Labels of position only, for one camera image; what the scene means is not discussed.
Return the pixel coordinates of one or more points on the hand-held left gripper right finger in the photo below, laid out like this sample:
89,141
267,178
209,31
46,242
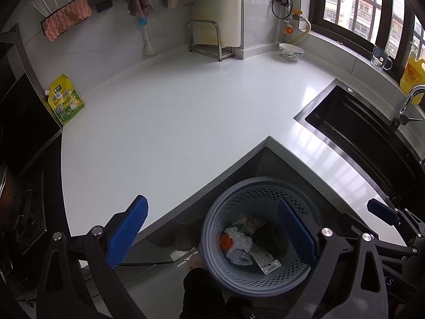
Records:
297,232

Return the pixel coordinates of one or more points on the pink sponge cloth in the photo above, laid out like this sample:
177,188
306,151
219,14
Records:
66,16

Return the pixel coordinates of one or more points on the clear plastic bag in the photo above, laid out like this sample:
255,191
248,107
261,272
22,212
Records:
240,244

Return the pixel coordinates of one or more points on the grey perforated waste basket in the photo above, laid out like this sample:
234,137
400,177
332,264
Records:
219,206

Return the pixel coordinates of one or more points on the black kitchen sink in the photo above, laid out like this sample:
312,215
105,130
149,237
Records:
358,129

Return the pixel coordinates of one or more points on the metal board rack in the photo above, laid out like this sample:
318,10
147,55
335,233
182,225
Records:
219,45

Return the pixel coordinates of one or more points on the crumpled paper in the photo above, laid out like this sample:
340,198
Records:
249,224

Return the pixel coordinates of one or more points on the person's leg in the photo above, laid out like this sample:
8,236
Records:
202,292

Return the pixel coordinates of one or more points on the yellow oil bottle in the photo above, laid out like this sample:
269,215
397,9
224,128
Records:
413,76

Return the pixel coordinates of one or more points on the chrome faucet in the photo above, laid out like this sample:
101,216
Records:
406,103

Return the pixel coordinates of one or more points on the black range hood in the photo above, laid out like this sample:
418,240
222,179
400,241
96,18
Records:
23,113

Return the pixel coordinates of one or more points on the white patterned bowl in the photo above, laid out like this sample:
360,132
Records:
291,53

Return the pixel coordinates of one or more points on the blue white bottle brush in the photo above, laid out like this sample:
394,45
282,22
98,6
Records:
146,36

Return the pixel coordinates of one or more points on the glass mug with print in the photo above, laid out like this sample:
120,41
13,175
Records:
381,59

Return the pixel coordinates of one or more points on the orange white regulator knob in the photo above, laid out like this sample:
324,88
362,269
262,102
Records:
288,30

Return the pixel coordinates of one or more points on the black gas stove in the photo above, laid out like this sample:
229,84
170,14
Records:
30,206

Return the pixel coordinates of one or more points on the dark framed window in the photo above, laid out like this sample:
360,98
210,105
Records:
358,10

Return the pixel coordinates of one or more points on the brown pot with lid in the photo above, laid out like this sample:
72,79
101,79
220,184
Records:
6,199

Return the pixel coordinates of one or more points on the yellow green refill pouch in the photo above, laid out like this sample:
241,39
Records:
64,101

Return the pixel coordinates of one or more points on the yellow gas valve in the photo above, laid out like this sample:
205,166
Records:
297,15

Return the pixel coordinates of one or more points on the cream cutting board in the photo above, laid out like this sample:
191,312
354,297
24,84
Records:
215,6

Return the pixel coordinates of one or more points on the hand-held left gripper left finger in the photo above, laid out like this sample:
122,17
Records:
128,232

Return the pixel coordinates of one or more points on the brown hanging cloth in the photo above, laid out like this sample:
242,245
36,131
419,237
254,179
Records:
136,1

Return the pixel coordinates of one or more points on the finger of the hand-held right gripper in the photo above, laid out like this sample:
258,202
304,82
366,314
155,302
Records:
381,209
348,224

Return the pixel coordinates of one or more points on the clear toothbrush package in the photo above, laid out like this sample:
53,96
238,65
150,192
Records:
265,262

